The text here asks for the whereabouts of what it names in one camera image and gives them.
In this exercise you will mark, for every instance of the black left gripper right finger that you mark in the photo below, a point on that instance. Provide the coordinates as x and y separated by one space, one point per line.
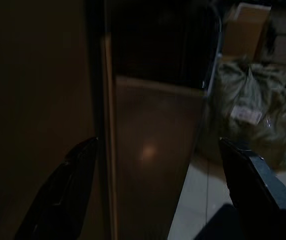
253 180

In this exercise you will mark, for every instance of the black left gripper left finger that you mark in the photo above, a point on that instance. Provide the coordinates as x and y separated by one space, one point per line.
63 195

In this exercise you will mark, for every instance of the green plastic bag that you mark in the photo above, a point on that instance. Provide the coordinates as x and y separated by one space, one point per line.
258 100

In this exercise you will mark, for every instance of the large open cardboard box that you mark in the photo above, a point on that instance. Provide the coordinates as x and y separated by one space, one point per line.
243 30

